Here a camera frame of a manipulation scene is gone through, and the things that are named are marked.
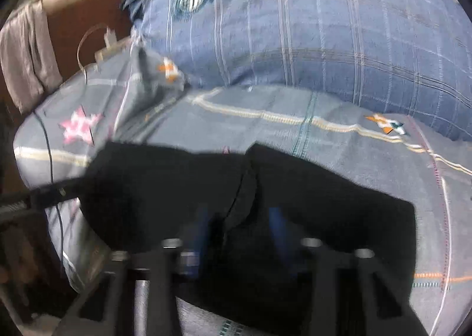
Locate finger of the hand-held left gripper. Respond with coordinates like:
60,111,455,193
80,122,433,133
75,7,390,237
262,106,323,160
27,175,89,209

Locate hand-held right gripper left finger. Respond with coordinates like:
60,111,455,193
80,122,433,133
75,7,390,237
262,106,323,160
55,206,213,336

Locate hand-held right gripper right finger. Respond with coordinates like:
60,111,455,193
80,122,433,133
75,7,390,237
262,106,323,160
268,206,429,336

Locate black pants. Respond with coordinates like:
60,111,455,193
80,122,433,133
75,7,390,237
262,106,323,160
79,141,418,335

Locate grey star-print bed sheet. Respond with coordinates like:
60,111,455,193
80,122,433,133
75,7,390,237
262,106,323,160
13,47,472,336

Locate grey hanging cloth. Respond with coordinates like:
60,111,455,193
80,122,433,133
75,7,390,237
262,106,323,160
0,0,64,114

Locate grey printed pillow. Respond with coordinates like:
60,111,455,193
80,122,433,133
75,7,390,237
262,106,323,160
114,44,189,131

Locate brown wooden headboard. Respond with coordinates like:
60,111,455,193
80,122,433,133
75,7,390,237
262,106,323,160
37,0,141,83

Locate blue plaid quilt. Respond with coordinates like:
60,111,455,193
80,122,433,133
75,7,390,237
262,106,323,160
123,0,472,142

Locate black cable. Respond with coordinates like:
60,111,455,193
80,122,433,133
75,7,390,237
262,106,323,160
31,111,66,275

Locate white cable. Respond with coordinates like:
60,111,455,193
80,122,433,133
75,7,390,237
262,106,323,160
76,24,119,76

